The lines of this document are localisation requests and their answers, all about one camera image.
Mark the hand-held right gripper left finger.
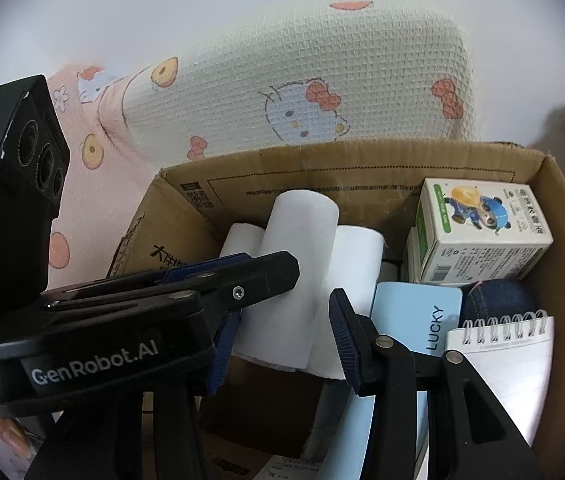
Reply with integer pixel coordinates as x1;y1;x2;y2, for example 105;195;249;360
25;310;242;480

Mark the light blue card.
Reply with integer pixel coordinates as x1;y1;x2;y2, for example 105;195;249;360
369;281;463;358

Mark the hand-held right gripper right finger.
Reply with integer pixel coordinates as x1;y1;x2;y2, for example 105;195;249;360
329;288;533;480

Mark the white paper roll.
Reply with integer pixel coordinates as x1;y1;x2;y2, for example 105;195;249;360
307;226;385;381
235;189;339;373
218;223;267;261

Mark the brown cardboard box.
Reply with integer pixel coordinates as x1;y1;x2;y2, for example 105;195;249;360
107;139;565;480

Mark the person's left hand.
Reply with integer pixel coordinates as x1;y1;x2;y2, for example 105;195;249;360
0;405;31;459

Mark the light blue flat book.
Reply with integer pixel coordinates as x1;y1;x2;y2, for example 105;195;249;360
319;390;378;480

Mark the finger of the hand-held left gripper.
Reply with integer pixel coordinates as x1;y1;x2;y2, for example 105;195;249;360
42;252;301;333
52;254;258;293

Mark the green white cartoon carton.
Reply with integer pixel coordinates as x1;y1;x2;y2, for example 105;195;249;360
416;178;554;283

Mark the white spiral notebook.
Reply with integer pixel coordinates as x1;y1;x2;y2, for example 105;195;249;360
445;310;555;448

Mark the printed white paper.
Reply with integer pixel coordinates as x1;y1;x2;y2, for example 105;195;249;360
257;452;323;480

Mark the cream printed blanket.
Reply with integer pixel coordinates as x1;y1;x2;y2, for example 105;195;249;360
122;0;480;173

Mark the dark denim pouch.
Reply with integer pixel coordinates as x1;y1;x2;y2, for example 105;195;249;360
459;278;543;323

